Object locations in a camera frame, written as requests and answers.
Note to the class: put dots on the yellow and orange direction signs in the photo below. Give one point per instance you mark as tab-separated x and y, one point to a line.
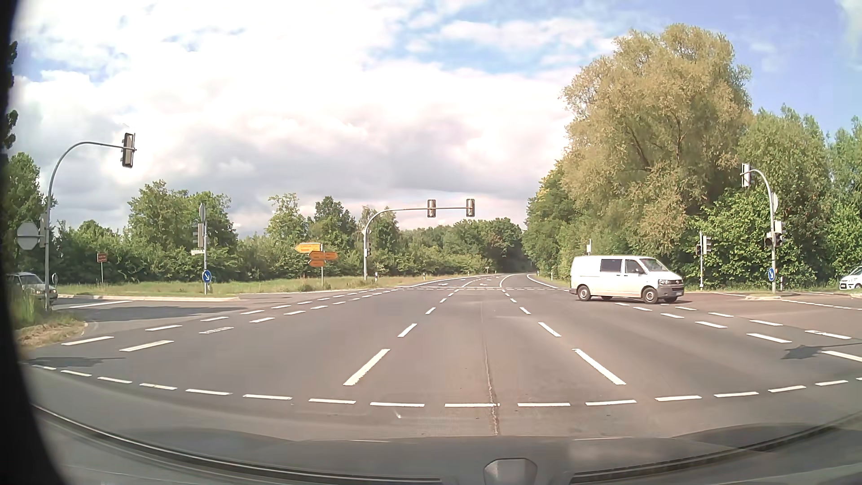
322	255

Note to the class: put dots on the traffic light on post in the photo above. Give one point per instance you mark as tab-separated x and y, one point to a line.
701	252

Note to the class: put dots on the white car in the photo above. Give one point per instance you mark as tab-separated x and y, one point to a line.
852	279

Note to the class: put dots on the wood of green trees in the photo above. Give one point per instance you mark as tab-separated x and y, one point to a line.
269	249
801	202

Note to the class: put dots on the kerbed traffic island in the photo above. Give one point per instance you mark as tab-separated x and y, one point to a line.
148	297

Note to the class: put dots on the large pale green tree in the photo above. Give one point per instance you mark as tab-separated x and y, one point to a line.
646	135

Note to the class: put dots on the grass verge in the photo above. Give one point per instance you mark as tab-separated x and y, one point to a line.
40	323
236	286
549	279

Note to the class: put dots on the grey asphalt road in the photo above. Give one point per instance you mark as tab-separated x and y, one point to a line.
464	343

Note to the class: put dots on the white van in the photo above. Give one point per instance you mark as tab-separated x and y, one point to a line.
623	276

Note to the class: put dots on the small road sign on post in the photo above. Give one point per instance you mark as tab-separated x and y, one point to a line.
102	259

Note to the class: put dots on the traffic light with blue sign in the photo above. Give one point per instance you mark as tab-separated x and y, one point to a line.
204	242

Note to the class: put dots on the car's own bonnet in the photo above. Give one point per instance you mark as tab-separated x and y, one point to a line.
431	458

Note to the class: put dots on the road markings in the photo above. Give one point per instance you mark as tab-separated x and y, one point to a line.
367	366

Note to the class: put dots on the grey car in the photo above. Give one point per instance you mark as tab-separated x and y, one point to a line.
30	284

